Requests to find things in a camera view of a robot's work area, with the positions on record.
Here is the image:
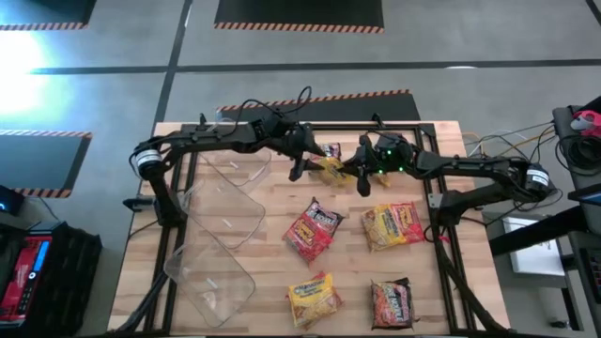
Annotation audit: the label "red and black equipment case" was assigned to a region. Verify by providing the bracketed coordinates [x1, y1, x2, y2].
[0, 220, 103, 332]

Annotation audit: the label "tangle of floor cables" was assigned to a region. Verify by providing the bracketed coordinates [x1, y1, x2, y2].
[462, 120, 564, 212]

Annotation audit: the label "black hazard-striped floor mat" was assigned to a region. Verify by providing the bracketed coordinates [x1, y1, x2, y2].
[214, 0, 385, 34]
[0, 0, 98, 31]
[0, 130, 94, 199]
[217, 89, 423, 124]

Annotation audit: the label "grey side desk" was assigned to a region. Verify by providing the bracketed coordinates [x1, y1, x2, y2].
[552, 96, 601, 338]

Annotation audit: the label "clear plastic bin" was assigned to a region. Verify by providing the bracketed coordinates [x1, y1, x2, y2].
[186, 177, 268, 251]
[162, 218, 258, 329]
[190, 116, 273, 189]

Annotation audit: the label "coiled black cable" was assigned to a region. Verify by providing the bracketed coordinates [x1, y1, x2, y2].
[556, 133, 601, 177]

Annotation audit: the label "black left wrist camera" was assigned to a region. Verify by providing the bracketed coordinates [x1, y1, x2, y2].
[262, 112, 295, 140]

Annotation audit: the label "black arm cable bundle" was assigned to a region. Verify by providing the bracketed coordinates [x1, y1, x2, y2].
[112, 269, 170, 335]
[439, 253, 511, 335]

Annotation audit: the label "dark device with blue light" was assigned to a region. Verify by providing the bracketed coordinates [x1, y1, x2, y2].
[0, 185, 27, 218]

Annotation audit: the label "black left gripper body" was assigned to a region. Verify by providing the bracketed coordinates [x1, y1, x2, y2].
[280, 122, 325, 161]

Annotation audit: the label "pink and red object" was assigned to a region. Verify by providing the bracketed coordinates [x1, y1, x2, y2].
[570, 110, 601, 140]

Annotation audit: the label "black table clamp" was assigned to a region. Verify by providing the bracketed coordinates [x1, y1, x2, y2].
[121, 196, 159, 213]

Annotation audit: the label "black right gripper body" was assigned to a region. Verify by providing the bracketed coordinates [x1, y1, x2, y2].
[359, 132, 417, 177]

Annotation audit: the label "black beam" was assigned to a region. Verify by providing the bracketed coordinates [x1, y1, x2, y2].
[487, 205, 601, 258]

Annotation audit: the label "white box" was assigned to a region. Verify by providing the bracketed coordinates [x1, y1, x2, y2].
[504, 218, 567, 278]

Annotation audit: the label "black keyboard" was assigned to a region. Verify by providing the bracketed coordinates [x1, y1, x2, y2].
[579, 246, 601, 306]

